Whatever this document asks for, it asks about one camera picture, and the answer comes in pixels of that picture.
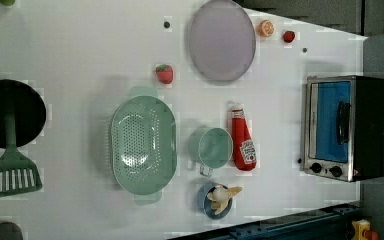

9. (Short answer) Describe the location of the green cylinder object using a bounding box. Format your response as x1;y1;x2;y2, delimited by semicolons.
0;0;16;6

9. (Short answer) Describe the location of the green colander basket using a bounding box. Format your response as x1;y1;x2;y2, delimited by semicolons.
109;86;177;206

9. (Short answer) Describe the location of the black round pan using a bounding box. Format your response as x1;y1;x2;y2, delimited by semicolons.
0;79;47;148

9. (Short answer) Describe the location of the grey round plate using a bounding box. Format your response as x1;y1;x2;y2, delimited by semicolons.
188;0;256;81

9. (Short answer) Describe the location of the silver toaster oven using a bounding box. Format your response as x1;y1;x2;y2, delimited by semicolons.
302;75;384;182

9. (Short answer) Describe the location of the green slotted spatula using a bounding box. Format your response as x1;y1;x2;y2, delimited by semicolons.
0;107;43;198

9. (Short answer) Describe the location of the small red strawberry toy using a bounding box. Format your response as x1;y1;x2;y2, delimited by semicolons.
283;31;295;43

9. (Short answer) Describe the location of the green mug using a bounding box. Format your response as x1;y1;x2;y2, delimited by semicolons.
188;127;233;177

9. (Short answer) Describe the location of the blue bowl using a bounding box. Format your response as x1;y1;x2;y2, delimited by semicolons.
196;182;233;220

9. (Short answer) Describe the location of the grey rounded object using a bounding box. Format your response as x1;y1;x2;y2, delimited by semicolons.
0;222;24;240

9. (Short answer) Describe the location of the red ketchup bottle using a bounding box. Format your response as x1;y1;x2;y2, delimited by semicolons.
232;104;257;171

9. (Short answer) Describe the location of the orange slice toy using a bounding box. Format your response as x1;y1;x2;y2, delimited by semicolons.
257;20;274;38

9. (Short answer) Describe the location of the peeled banana toy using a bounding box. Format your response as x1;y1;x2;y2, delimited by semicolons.
207;185;243;215

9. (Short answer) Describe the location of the yellow red emergency button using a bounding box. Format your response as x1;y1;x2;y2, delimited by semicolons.
352;219;379;240

